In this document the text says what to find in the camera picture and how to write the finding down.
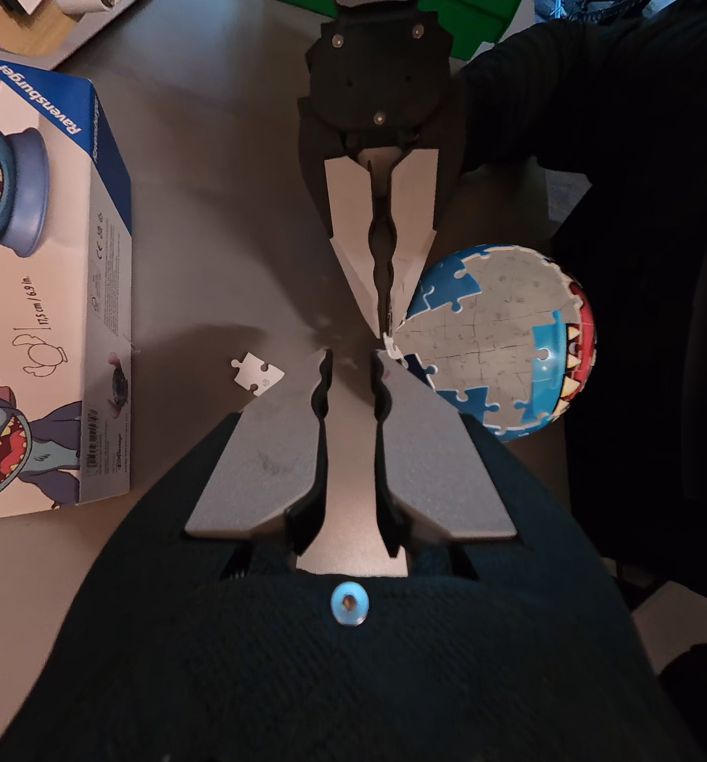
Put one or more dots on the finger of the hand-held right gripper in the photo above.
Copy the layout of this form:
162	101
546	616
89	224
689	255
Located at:
416	208
347	214

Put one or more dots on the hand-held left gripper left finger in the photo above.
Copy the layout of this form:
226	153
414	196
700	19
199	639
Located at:
258	470

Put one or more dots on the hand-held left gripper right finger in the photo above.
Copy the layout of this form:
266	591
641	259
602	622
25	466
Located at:
442	476

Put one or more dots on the white puzzle piece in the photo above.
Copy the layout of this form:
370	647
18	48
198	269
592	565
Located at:
261	375

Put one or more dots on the blue puzzle ball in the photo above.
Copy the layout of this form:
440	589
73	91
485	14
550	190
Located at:
496	333

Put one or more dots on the person's right forearm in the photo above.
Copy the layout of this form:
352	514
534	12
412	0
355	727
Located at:
567	89

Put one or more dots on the cartoon puzzle box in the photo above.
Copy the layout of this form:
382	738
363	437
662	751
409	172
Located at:
61	268

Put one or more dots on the green plastic bin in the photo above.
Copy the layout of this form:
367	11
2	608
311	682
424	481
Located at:
478	24

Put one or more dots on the person's dark clothing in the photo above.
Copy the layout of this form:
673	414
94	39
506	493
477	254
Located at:
657	357

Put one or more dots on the white stand base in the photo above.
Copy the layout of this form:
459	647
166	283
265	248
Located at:
106	24

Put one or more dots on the wooden document board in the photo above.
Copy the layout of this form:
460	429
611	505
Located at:
43	30

